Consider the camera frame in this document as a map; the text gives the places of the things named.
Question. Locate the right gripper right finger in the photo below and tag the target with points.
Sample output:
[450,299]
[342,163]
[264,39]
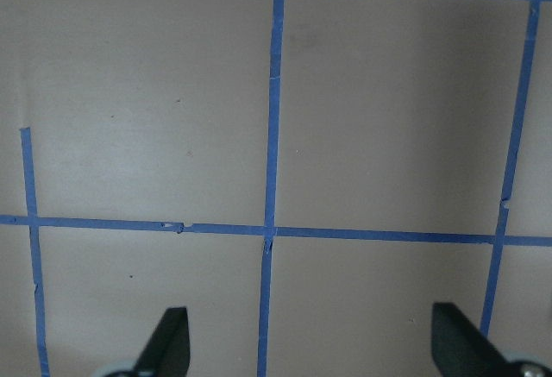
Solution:
[458,349]

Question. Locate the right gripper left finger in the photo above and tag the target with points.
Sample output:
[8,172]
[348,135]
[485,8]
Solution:
[168,350]

